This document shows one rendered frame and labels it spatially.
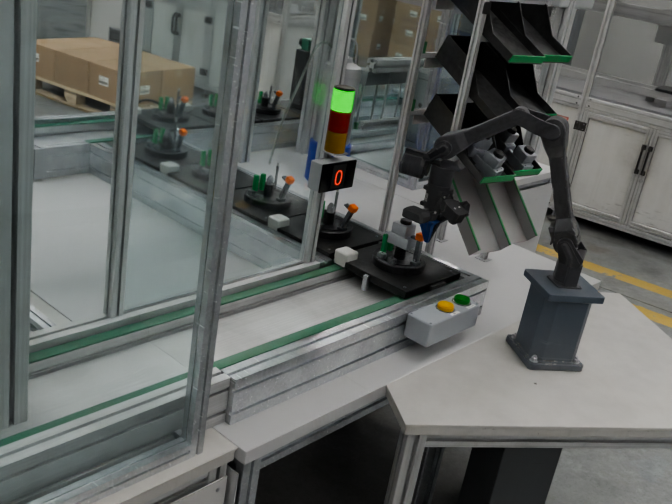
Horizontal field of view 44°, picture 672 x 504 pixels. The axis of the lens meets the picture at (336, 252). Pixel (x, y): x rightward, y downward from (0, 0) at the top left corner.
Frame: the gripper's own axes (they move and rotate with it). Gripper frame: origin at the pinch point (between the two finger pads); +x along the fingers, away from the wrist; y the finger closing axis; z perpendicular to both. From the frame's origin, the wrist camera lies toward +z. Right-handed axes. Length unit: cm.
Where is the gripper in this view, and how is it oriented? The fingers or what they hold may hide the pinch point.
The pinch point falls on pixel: (429, 229)
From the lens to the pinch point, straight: 208.6
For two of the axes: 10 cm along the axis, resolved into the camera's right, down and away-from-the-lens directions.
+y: 6.6, -1.8, 7.3
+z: 7.3, 3.7, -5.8
